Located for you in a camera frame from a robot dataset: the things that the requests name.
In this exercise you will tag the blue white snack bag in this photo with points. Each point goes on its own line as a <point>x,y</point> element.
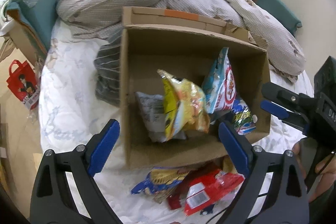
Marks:
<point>243,121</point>

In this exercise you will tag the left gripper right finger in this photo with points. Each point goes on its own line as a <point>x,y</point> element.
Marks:
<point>286,199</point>

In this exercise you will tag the dark striped garment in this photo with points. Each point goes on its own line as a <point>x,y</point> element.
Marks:
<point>107,64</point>

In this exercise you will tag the brown cardboard box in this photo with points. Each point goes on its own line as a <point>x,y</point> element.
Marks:
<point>185,45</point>

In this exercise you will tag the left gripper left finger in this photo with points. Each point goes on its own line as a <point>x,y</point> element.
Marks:
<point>52,201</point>

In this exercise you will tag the yellow cheese ball snack bag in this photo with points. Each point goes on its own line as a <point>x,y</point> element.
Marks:
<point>184,106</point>

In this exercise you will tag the white floral bed sheet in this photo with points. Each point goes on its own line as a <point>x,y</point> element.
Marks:
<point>70,114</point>

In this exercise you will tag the teal cushion by wall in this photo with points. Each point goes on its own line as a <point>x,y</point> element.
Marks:
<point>282,13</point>

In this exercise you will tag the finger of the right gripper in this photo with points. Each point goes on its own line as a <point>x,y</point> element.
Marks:
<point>287,117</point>
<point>297,103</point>

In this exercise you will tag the blue yellow snack bag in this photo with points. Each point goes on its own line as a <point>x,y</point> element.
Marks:
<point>161,182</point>

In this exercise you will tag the person's right hand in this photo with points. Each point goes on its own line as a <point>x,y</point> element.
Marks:
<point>326,168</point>

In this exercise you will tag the red snack bag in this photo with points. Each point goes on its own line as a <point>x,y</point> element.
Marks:
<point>201,189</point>

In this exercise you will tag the white pink snack bag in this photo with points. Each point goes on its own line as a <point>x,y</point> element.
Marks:
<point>219,85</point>

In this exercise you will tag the silver grey snack bag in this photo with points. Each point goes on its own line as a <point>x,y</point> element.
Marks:
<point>153,115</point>

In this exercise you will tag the red paper shopping bag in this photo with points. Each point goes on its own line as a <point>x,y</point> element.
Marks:
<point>23,84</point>

